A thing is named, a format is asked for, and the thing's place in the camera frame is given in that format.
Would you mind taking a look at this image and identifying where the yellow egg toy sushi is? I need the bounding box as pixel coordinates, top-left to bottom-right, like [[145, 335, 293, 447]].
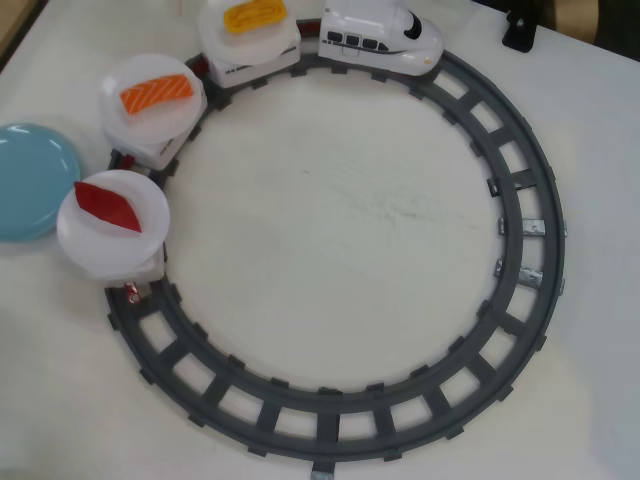
[[223, 0, 290, 37]]

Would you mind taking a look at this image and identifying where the white Shinkansen toy locomotive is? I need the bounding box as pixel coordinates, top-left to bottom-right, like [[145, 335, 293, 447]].
[[317, 0, 446, 77]]

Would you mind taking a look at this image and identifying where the red tuna toy sushi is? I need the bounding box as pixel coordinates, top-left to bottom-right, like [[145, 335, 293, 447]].
[[73, 181, 144, 235]]

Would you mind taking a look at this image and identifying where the orange salmon toy sushi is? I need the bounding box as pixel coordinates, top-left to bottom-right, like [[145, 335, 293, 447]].
[[120, 73, 195, 117]]

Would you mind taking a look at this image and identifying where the round blue dish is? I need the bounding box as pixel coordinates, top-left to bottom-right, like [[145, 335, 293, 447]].
[[0, 121, 84, 242]]

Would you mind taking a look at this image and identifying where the round white plastic plate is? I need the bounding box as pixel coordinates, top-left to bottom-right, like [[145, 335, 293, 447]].
[[97, 53, 204, 147], [56, 170, 168, 278], [198, 0, 300, 65]]

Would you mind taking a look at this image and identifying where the black table clamp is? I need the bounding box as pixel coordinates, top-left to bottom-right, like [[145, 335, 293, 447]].
[[501, 9, 537, 54]]

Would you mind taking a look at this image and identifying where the grey circular toy rail track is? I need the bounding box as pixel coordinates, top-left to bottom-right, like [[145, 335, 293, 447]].
[[103, 17, 569, 475]]

